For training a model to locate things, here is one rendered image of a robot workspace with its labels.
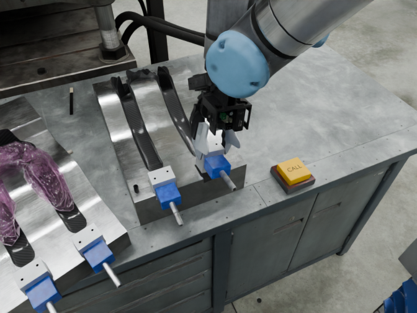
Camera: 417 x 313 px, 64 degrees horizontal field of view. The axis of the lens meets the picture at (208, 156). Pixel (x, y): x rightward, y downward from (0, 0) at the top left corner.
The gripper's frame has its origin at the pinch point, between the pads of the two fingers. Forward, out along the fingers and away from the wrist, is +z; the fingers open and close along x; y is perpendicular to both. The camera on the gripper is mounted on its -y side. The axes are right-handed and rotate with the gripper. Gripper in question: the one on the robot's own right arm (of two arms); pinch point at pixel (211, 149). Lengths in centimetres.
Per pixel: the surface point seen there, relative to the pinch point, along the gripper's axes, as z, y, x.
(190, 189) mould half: 8.0, 1.9, -5.3
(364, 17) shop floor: 32, -194, 258
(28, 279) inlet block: 12.6, 9.2, -38.2
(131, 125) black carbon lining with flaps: 3.7, -21.0, -12.1
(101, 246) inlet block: 11.8, 7.3, -25.5
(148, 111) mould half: 1.5, -22.6, -7.3
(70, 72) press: 9, -71, -22
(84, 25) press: 2, -105, -12
